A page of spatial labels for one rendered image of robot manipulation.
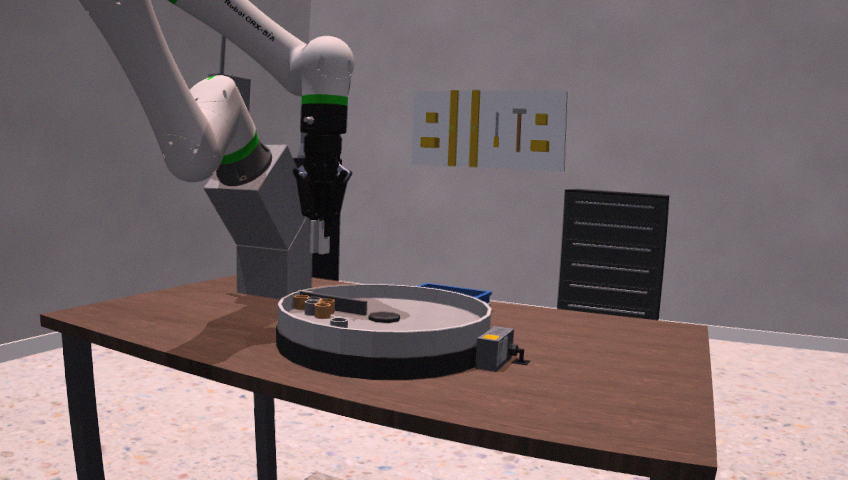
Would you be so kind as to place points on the blue rectangular tray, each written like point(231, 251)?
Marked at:
point(479, 294)

